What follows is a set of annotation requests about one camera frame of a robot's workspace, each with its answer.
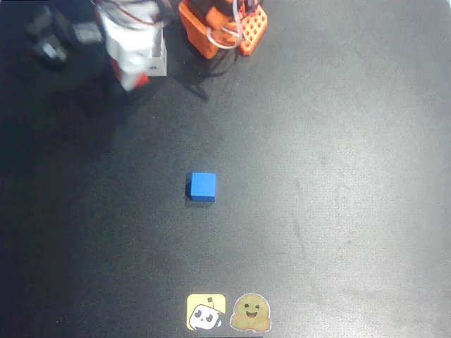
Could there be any blue cube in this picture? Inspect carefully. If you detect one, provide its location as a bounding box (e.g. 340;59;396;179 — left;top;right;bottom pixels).
185;172;217;203

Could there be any white cardboard box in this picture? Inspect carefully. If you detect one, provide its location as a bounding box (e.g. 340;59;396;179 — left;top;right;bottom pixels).
146;26;168;77

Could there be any yellow robot sticker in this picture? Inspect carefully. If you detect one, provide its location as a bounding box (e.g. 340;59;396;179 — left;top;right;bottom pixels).
186;293;227;331

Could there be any hugging face emoji sticker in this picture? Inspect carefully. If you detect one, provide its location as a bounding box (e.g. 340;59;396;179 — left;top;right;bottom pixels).
230;292;272;332

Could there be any black gripper-mounted camera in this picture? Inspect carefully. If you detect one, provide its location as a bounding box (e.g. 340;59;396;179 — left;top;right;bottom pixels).
25;6;104;70

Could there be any white cable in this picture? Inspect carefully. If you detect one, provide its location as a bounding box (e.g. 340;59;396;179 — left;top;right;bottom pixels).
206;0;248;50

